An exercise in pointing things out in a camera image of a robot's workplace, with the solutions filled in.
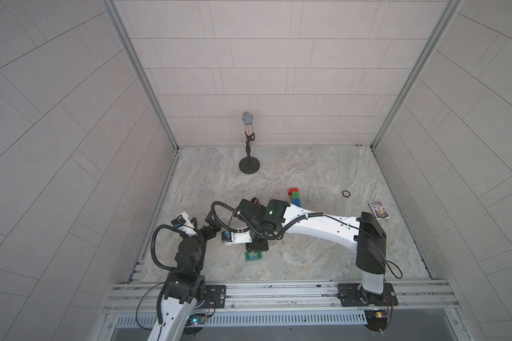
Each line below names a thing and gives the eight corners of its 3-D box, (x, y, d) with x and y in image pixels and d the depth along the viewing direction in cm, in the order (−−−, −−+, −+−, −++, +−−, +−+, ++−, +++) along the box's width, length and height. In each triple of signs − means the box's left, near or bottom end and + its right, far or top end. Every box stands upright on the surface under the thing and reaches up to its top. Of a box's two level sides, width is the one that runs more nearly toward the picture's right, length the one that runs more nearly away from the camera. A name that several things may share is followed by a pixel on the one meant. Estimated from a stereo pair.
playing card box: (377, 220, 91) (379, 218, 90) (368, 203, 97) (370, 200, 95) (387, 218, 92) (390, 216, 90) (378, 201, 97) (380, 199, 95)
